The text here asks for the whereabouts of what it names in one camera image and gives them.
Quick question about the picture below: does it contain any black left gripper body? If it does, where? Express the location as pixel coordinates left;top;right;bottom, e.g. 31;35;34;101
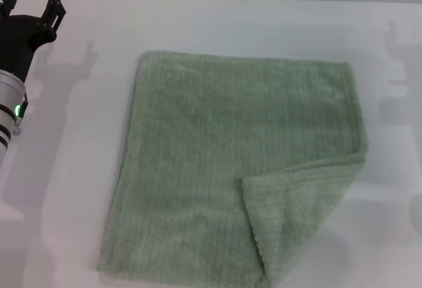
0;13;56;82

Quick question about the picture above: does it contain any left arm cable with plug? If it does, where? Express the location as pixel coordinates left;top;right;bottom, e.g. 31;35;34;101
12;92;30;136

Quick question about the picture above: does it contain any green ribbed towel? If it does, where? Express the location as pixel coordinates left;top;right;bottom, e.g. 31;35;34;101
95;49;370;288

